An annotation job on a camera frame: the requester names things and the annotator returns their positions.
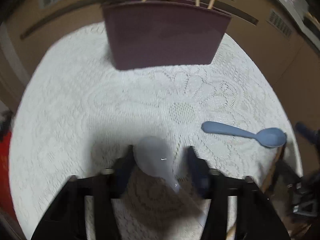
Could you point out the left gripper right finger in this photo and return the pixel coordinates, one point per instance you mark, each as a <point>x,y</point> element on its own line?
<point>199,172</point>

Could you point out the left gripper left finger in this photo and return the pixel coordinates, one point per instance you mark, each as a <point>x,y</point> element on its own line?
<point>123,168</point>

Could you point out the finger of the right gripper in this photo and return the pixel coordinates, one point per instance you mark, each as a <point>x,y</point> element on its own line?
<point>310,135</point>

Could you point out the white plastic spoon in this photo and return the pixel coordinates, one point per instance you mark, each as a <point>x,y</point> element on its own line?
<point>153,157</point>

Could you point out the blue plastic spoon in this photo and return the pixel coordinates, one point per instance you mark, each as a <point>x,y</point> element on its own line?
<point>269,137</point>

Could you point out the white lace table mat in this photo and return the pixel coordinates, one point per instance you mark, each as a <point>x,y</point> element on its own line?
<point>78,114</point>

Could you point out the small grey side grille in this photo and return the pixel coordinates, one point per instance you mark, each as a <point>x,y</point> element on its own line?
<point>276,20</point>

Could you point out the purple plastic utensil holder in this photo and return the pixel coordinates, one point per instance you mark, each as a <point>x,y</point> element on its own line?
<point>158,33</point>

